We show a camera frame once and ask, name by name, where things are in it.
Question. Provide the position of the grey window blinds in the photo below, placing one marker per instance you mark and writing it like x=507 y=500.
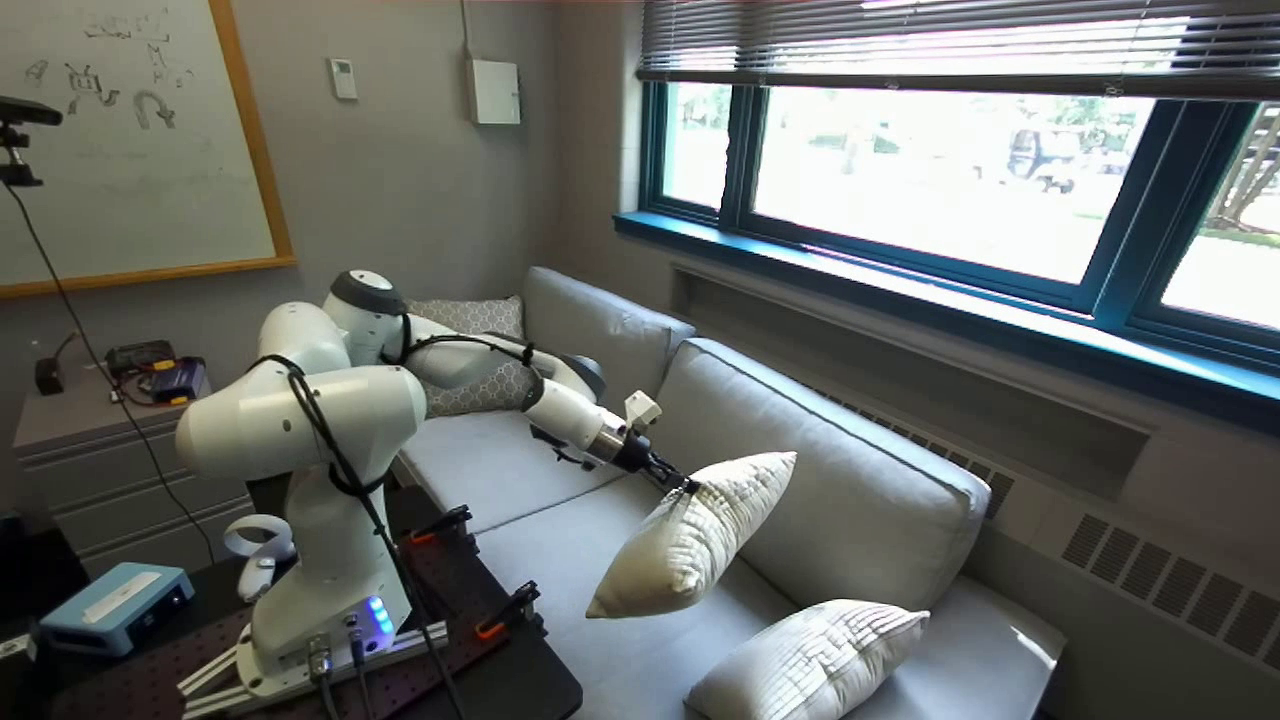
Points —
x=935 y=42

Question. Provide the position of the wall radiator vent grille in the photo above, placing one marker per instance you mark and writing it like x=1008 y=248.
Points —
x=1174 y=584

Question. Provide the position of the white wall thermostat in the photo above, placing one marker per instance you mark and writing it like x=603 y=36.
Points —
x=341 y=81

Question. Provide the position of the white VR controller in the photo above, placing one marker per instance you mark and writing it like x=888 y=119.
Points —
x=252 y=543

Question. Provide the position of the black orange clamp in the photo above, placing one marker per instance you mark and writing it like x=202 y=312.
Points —
x=507 y=610
x=435 y=531

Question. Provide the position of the grey drawer cabinet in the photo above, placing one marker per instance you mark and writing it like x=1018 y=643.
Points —
x=95 y=495

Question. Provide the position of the small black object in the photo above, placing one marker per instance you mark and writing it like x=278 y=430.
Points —
x=48 y=379

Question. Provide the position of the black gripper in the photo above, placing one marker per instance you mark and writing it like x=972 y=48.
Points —
x=638 y=453

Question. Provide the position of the light blue box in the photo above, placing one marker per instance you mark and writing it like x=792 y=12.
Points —
x=112 y=605

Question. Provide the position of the lattice patterned pillow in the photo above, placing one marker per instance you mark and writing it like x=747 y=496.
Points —
x=482 y=382

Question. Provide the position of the white wall box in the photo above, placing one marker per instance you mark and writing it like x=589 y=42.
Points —
x=494 y=95

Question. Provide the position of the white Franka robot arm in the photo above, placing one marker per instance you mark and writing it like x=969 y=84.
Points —
x=305 y=427

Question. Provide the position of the grey fabric sofa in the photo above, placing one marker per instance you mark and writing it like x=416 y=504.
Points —
x=985 y=660

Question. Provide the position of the wood framed whiteboard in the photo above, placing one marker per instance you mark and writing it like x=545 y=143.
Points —
x=135 y=163

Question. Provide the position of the cream striped pillow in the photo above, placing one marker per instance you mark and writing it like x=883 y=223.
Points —
x=803 y=660
x=694 y=534

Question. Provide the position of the black orange electronic device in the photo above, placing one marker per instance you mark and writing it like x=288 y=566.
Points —
x=161 y=382

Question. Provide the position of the black camera on stand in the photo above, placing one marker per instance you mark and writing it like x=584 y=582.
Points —
x=24 y=110

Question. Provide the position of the blue framed wide window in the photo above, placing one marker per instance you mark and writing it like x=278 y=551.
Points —
x=1148 y=213

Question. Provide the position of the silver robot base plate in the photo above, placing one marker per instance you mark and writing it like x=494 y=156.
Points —
x=413 y=643

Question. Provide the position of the black robot table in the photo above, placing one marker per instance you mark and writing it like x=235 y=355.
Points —
x=522 y=682

